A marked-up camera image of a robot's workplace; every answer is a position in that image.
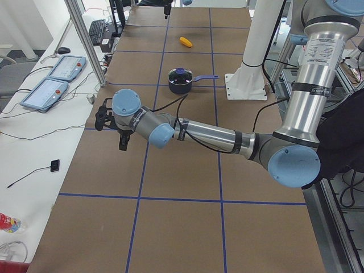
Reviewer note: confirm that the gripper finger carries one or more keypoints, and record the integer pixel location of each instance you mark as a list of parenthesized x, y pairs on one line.
[(123, 144)]

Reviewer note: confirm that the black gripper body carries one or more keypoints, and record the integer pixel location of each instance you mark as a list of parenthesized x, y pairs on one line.
[(123, 132)]

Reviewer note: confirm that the glass lid blue knob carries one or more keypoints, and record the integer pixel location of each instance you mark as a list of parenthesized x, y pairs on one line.
[(180, 76)]

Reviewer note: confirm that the yellow corn cob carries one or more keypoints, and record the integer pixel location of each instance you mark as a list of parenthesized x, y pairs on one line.
[(184, 41)]

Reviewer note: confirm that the small metal cylinder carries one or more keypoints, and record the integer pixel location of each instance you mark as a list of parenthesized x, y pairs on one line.
[(91, 98)]

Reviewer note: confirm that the small black square device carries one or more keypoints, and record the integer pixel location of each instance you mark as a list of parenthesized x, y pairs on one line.
[(55, 165)]

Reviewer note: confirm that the far blue teach pendant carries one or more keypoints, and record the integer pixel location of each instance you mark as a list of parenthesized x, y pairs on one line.
[(68, 68)]

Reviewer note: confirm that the blue teach pendant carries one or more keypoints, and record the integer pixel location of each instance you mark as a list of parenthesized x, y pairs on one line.
[(45, 94), (68, 68)]

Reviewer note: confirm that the near blue teach pendant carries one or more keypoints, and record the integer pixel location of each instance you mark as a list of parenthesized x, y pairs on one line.
[(45, 94)]

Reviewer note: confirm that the black computer mouse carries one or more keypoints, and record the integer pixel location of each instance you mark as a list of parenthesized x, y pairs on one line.
[(63, 50)]

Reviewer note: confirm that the black keyboard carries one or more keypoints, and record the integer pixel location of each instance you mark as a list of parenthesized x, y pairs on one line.
[(96, 31)]

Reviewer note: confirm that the red patterned bottle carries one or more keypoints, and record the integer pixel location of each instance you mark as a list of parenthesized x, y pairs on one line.
[(9, 224)]

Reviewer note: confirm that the person in black jacket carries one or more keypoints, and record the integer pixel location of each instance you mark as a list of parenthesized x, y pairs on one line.
[(341, 139)]

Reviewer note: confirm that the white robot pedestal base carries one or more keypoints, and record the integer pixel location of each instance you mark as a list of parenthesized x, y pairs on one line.
[(247, 82)]

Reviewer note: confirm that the aluminium frame post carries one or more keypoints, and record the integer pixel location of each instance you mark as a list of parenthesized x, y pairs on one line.
[(77, 19)]

